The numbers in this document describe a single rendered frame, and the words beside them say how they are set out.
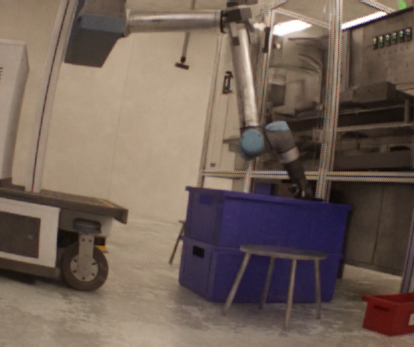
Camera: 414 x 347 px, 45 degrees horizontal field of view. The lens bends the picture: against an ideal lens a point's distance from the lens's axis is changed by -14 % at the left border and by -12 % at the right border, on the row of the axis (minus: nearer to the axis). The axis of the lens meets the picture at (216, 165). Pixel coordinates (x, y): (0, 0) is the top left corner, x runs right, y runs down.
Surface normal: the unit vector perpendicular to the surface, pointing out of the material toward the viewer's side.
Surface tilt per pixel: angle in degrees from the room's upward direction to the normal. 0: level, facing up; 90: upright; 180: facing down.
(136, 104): 90
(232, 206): 90
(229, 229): 90
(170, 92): 90
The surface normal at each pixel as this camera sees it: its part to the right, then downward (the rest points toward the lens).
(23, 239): 0.30, -0.01
